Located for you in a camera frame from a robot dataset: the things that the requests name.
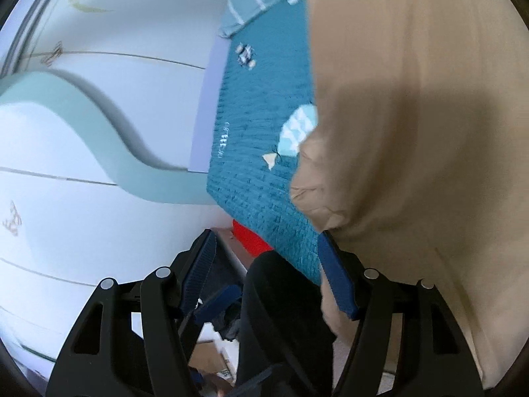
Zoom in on cardboard box on floor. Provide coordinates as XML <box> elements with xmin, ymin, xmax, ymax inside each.
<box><xmin>188</xmin><ymin>340</ymin><xmax>238</xmax><ymax>385</ymax></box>

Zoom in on red cloth under bed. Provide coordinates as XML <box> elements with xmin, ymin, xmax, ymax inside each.
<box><xmin>232</xmin><ymin>220</ymin><xmax>273</xmax><ymax>257</ymax></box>

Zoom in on black trousers of person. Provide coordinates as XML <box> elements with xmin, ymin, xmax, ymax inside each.
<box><xmin>232</xmin><ymin>251</ymin><xmax>336</xmax><ymax>396</ymax></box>

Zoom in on teal quilted bedspread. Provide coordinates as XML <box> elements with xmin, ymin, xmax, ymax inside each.
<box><xmin>207</xmin><ymin>1</ymin><xmax>321</xmax><ymax>283</ymax></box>

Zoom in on mint green bed frame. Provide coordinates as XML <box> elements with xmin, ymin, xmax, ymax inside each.
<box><xmin>1</xmin><ymin>72</ymin><xmax>215</xmax><ymax>205</ymax></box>

